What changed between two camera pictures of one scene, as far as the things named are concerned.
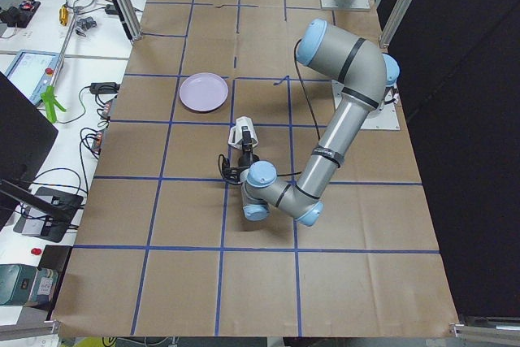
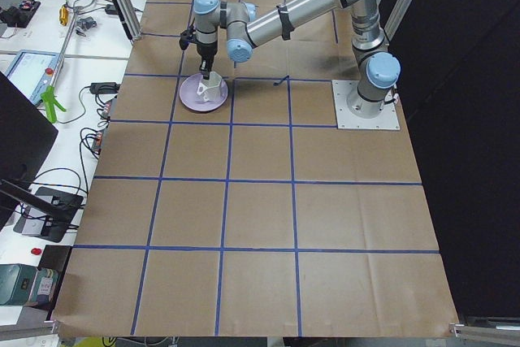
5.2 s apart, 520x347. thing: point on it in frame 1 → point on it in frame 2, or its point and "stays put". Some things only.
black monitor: [26, 136] stays put
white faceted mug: [236, 132] → [210, 88]
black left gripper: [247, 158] → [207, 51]
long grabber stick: [51, 97] stays put
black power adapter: [106, 88] stays put
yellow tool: [63, 15] stays put
